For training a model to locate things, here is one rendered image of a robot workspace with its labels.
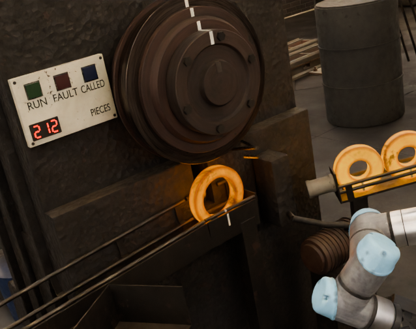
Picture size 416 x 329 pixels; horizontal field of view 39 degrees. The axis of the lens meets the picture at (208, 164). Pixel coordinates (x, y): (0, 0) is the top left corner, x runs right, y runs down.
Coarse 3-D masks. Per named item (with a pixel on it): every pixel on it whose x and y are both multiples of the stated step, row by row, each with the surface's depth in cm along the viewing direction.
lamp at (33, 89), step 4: (28, 84) 149; (32, 84) 150; (36, 84) 150; (28, 88) 149; (32, 88) 150; (36, 88) 150; (28, 92) 149; (32, 92) 150; (36, 92) 151; (40, 92) 151; (28, 96) 150; (32, 96) 150; (36, 96) 151
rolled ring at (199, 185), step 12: (216, 168) 176; (228, 168) 178; (204, 180) 174; (228, 180) 181; (240, 180) 182; (192, 192) 174; (204, 192) 174; (240, 192) 183; (192, 204) 174; (228, 204) 184; (204, 216) 176
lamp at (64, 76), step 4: (56, 76) 153; (60, 76) 154; (64, 76) 154; (56, 80) 153; (60, 80) 154; (64, 80) 154; (68, 80) 155; (60, 84) 154; (64, 84) 155; (68, 84) 155; (60, 88) 154
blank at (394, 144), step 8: (392, 136) 188; (400, 136) 186; (408, 136) 186; (384, 144) 190; (392, 144) 187; (400, 144) 187; (408, 144) 187; (384, 152) 188; (392, 152) 188; (384, 160) 188; (392, 160) 188; (392, 168) 190; (408, 176) 191
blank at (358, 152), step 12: (360, 144) 189; (348, 156) 188; (360, 156) 188; (372, 156) 188; (336, 168) 189; (348, 168) 189; (372, 168) 189; (348, 180) 190; (372, 180) 191; (360, 192) 192
